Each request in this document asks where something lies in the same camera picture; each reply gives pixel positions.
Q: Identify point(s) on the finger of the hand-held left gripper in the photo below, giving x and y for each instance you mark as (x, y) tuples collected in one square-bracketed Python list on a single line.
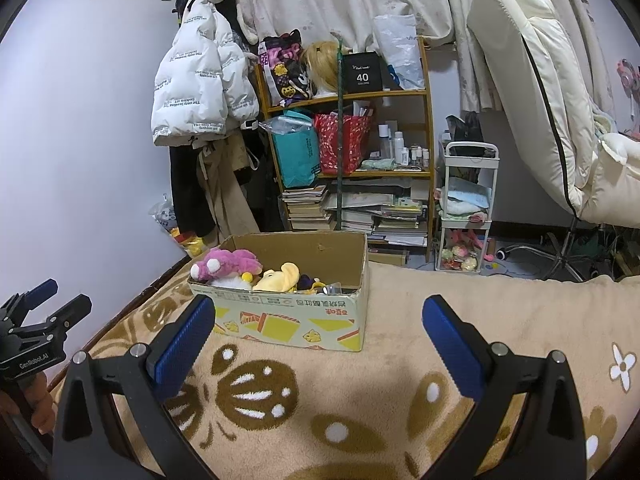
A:
[(35, 295), (65, 315)]

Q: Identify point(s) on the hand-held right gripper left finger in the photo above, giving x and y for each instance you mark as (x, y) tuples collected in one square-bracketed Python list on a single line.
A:
[(185, 340)]

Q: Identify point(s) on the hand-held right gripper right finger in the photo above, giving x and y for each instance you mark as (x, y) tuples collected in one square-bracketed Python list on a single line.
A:
[(452, 345)]

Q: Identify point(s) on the pink bear plush toy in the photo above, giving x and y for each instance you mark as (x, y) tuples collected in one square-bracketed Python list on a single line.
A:
[(220, 265)]

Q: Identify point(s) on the printed cardboard box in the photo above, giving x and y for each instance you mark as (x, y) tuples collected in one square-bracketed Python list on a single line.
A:
[(280, 327)]

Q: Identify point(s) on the yellow plush toy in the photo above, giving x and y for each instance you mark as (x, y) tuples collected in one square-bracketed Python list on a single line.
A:
[(275, 280)]

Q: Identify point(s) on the person's left hand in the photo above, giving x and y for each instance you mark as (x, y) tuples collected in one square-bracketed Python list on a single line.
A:
[(41, 405)]

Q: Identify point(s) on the flat brown carton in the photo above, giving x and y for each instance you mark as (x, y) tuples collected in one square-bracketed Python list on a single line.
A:
[(387, 258)]

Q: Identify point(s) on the beige printed blanket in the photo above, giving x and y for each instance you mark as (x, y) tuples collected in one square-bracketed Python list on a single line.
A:
[(350, 385)]

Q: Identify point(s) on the plastic bag of snacks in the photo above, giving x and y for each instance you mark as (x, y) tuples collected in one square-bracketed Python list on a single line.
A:
[(165, 215)]

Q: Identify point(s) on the pile of colourful magazines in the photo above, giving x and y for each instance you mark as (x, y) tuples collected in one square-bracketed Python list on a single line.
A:
[(390, 220)]

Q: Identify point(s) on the black hanging garment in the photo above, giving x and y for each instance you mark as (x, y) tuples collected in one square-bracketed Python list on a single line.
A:
[(187, 195)]

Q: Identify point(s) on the folded light blue cloth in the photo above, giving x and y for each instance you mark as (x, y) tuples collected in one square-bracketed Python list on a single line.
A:
[(465, 200)]

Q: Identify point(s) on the beige hanging coat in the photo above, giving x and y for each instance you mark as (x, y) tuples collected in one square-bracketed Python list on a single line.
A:
[(225, 200)]

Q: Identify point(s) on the black printed garment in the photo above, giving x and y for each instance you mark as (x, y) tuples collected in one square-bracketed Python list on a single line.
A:
[(262, 195)]

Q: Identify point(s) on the white trolley cart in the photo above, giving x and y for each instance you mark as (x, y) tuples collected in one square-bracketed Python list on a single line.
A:
[(494, 185)]

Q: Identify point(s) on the stack of brown books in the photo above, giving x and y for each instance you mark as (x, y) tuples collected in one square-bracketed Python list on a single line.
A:
[(305, 207)]

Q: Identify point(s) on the wooden shelf rack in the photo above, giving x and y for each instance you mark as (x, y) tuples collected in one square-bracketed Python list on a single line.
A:
[(400, 174)]

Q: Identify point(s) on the mint green cloth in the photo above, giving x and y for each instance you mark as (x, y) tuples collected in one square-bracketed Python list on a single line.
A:
[(377, 164)]

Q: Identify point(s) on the group of white bottles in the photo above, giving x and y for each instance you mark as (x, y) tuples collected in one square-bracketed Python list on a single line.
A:
[(398, 147)]

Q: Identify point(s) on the teal paper bag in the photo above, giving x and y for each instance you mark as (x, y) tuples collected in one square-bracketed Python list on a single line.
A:
[(295, 155)]

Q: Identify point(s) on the red patterned bag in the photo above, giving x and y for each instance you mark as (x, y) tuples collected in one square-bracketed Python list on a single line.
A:
[(357, 145)]

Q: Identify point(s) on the green pole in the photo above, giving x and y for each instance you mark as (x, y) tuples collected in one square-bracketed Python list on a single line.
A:
[(340, 110)]

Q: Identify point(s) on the white puffer jacket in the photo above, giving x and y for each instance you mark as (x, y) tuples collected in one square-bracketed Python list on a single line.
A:
[(200, 75)]

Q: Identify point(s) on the black flat box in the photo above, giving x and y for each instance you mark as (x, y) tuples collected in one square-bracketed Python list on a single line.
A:
[(365, 77)]

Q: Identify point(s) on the pink and black printed bag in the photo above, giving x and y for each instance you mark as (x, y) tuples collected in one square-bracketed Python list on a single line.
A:
[(282, 75)]

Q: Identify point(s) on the cream padded chair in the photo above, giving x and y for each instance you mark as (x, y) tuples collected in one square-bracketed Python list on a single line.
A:
[(530, 60)]

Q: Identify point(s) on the blonde wig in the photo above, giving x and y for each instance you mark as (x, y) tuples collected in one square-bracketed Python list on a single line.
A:
[(320, 67)]

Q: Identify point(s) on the white plastic bag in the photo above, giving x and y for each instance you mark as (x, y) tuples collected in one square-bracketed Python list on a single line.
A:
[(400, 45)]

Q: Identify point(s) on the pink desk fan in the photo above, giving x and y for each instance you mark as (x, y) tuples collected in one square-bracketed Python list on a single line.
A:
[(627, 75)]

